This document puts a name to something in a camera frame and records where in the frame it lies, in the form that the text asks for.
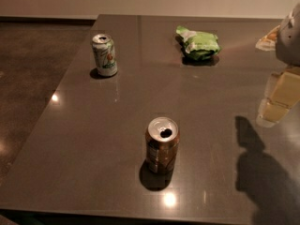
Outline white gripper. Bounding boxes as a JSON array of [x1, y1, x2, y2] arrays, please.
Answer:
[[255, 3, 300, 128]]

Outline white green 7up can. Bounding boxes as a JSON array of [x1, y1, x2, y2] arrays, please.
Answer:
[[92, 34, 118, 77]]

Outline brown soda can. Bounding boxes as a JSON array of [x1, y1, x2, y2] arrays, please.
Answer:
[[145, 117, 180, 174]]

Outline green chip bag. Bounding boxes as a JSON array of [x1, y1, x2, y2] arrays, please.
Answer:
[[176, 26, 221, 61]]

